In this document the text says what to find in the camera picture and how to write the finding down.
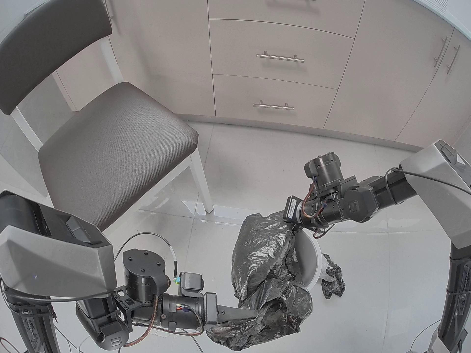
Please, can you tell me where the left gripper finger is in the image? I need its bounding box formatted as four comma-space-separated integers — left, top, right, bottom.
217, 305, 259, 315
217, 315, 258, 325

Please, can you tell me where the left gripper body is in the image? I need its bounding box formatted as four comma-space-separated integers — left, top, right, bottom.
161, 291, 218, 335

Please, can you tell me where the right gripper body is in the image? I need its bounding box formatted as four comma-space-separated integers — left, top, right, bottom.
285, 195, 344, 231

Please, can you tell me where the black plastic bag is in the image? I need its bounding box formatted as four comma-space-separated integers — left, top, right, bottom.
206, 212, 313, 353

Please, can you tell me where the white trash bin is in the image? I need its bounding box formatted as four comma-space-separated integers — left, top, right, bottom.
292, 229, 328, 291

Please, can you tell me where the crumpled black plastic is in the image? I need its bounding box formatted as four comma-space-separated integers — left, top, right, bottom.
319, 253, 346, 300

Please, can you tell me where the beige cabinet with drawers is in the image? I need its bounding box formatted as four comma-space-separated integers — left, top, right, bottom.
52, 0, 468, 156

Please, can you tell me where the grey padded white chair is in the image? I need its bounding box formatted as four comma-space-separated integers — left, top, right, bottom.
0, 0, 214, 256

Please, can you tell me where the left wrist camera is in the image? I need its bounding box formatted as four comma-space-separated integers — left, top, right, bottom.
178, 272, 205, 296

